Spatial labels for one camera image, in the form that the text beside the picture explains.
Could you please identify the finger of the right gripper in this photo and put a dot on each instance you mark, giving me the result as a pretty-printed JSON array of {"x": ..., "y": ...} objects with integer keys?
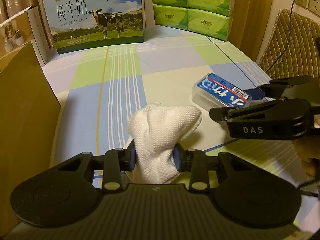
[
  {"x": 276, "y": 113},
  {"x": 303, "y": 87}
]

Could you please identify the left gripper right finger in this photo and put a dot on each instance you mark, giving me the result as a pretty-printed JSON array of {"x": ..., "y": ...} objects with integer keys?
[{"x": 194, "y": 162}]

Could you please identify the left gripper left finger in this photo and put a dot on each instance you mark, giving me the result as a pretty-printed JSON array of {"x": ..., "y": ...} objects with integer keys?
[{"x": 116, "y": 161}]

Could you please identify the white knitted sock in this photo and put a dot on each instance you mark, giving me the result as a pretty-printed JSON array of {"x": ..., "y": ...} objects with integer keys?
[{"x": 155, "y": 130}]

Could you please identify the blue clear plastic box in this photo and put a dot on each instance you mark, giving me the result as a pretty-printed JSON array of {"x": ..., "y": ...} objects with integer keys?
[{"x": 213, "y": 91}]

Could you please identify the quilted brown chair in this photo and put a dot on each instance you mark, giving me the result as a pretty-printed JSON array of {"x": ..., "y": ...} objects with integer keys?
[{"x": 292, "y": 49}]

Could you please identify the brown cardboard box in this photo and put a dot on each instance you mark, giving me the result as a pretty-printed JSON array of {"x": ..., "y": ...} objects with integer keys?
[{"x": 29, "y": 114}]

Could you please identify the green tissue pack stack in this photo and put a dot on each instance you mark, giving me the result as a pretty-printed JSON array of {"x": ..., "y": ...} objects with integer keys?
[{"x": 207, "y": 17}]

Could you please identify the blue milk carton box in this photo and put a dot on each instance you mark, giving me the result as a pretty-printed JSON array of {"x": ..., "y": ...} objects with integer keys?
[{"x": 83, "y": 24}]

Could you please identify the white product box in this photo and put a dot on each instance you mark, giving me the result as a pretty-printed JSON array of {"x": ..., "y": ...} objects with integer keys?
[{"x": 22, "y": 28}]

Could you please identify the wall socket panel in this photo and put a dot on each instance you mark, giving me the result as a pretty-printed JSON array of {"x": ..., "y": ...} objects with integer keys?
[{"x": 310, "y": 5}]

